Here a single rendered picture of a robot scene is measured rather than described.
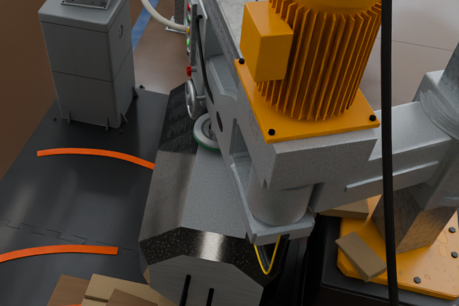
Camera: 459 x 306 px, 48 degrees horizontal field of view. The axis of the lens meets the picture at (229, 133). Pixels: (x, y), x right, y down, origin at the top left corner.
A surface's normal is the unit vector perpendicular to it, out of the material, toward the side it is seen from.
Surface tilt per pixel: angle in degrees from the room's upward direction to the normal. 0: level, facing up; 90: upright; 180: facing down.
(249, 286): 90
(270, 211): 90
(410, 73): 0
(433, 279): 0
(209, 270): 90
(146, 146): 0
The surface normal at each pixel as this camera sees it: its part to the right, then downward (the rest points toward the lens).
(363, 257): -0.02, -0.79
